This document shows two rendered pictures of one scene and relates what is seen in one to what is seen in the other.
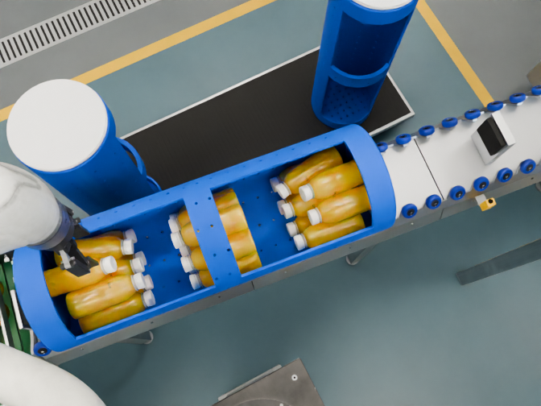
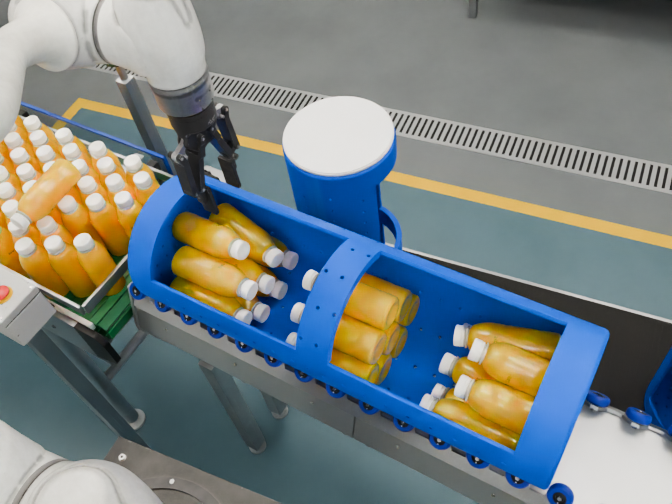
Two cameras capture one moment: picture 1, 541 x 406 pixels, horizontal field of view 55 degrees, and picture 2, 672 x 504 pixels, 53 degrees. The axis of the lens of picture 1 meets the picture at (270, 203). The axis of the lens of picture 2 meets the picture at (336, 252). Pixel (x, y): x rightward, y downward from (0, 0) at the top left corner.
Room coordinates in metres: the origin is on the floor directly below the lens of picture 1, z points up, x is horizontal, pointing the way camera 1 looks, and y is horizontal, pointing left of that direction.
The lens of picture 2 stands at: (-0.06, -0.45, 2.18)
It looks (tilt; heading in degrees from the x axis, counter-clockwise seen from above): 53 degrees down; 61
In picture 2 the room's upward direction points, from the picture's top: 11 degrees counter-clockwise
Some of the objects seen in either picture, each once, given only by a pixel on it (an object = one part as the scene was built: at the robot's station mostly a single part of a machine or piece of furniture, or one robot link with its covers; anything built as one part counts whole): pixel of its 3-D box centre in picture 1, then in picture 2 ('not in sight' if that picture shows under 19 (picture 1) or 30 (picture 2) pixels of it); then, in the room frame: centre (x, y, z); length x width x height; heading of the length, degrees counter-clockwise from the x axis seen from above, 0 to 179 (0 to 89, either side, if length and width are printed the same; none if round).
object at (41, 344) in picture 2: not in sight; (99, 404); (-0.25, 0.70, 0.50); 0.04 x 0.04 x 1.00; 22
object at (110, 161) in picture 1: (105, 176); (354, 243); (0.60, 0.60, 0.59); 0.28 x 0.28 x 0.88
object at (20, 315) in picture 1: (30, 310); not in sight; (0.09, 0.62, 0.99); 0.10 x 0.02 x 0.12; 22
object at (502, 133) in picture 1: (489, 139); not in sight; (0.59, -0.62, 1.00); 0.10 x 0.04 x 0.15; 22
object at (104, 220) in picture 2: not in sight; (109, 225); (0.03, 0.79, 0.98); 0.07 x 0.07 x 0.17
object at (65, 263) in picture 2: not in sight; (71, 267); (-0.10, 0.73, 0.98); 0.07 x 0.07 x 0.17
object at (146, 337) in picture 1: (128, 334); (236, 408); (0.05, 0.53, 0.31); 0.06 x 0.06 x 0.63; 22
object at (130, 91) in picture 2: not in sight; (184, 211); (0.28, 1.11, 0.55); 0.04 x 0.04 x 1.10; 22
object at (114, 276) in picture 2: (4, 321); (141, 245); (0.06, 0.69, 0.96); 0.40 x 0.01 x 0.03; 22
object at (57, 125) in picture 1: (57, 124); (338, 134); (0.60, 0.60, 1.03); 0.28 x 0.28 x 0.01
